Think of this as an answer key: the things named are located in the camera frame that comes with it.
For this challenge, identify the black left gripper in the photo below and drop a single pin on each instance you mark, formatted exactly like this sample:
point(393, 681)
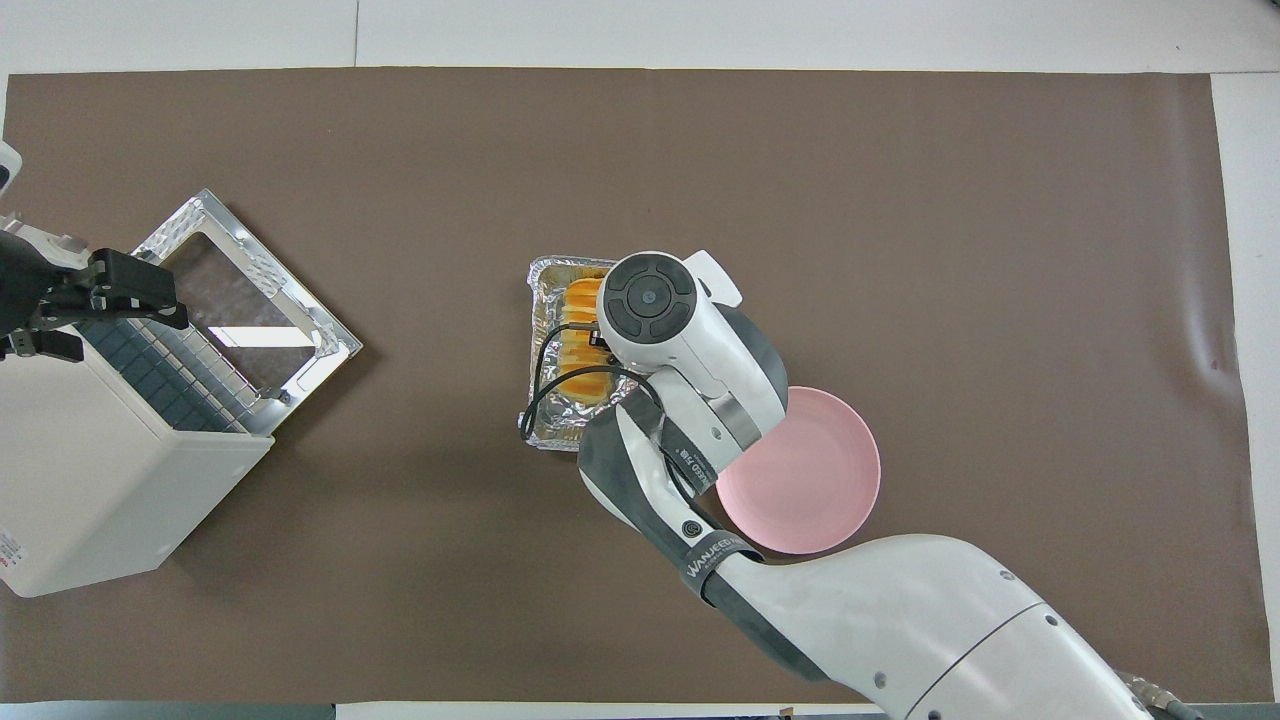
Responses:
point(65, 300)

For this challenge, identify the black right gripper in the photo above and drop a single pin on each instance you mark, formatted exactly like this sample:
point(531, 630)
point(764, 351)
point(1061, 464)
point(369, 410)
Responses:
point(598, 337)

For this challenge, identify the sliced golden bread loaf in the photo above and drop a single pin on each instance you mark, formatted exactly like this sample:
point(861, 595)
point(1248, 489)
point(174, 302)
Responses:
point(580, 300)

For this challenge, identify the aluminium foil tray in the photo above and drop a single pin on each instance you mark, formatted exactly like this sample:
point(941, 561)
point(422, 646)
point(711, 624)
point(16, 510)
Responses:
point(545, 280)

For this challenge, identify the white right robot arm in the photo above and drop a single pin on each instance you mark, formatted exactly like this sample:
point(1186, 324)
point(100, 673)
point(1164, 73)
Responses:
point(900, 620)

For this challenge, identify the glass oven door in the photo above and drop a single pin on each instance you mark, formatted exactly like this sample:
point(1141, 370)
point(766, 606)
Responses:
point(250, 320)

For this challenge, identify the white toaster oven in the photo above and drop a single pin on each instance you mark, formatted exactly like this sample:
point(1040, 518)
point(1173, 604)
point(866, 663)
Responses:
point(90, 480)

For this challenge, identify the pink round plate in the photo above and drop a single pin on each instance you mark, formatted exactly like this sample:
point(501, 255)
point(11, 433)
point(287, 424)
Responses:
point(810, 480)

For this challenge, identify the brown table mat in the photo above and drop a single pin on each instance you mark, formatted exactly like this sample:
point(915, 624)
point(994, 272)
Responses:
point(400, 550)

